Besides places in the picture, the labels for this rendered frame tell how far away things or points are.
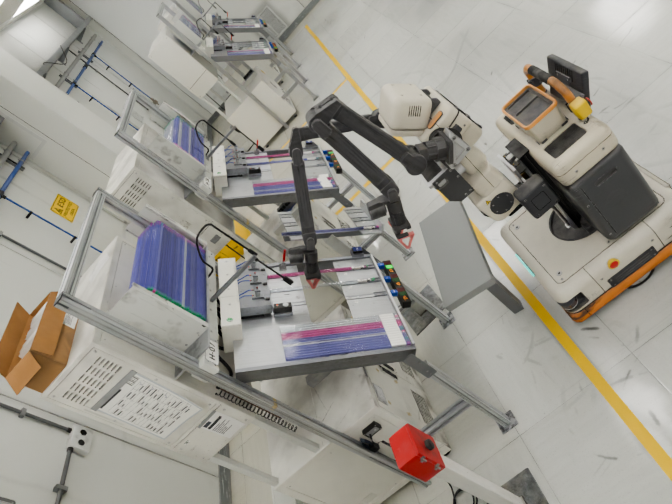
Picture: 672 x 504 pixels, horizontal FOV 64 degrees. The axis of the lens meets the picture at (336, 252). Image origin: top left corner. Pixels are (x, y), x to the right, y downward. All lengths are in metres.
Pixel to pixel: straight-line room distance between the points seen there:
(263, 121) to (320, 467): 5.01
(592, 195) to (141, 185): 2.32
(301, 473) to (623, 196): 1.80
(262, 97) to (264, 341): 4.88
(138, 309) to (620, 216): 1.90
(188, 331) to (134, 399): 0.31
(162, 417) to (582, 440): 1.69
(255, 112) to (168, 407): 5.09
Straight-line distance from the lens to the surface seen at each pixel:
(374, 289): 2.51
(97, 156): 5.33
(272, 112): 6.84
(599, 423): 2.57
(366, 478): 2.78
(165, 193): 3.30
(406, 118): 2.03
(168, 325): 2.09
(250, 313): 2.34
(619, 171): 2.36
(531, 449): 2.66
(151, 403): 2.20
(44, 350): 2.11
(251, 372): 2.12
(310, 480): 2.70
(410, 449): 1.98
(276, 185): 3.43
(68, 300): 1.88
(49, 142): 5.36
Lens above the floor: 2.24
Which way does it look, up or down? 31 degrees down
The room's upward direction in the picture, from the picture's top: 53 degrees counter-clockwise
